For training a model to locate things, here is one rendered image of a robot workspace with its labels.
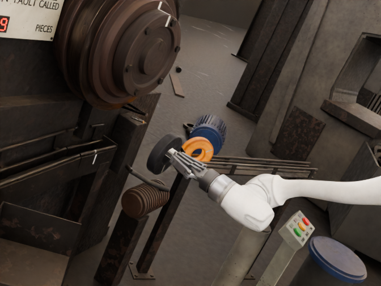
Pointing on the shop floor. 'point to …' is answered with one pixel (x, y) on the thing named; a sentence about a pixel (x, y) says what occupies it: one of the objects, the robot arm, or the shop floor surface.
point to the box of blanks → (373, 217)
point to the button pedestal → (286, 249)
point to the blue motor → (210, 132)
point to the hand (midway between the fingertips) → (166, 150)
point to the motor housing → (128, 230)
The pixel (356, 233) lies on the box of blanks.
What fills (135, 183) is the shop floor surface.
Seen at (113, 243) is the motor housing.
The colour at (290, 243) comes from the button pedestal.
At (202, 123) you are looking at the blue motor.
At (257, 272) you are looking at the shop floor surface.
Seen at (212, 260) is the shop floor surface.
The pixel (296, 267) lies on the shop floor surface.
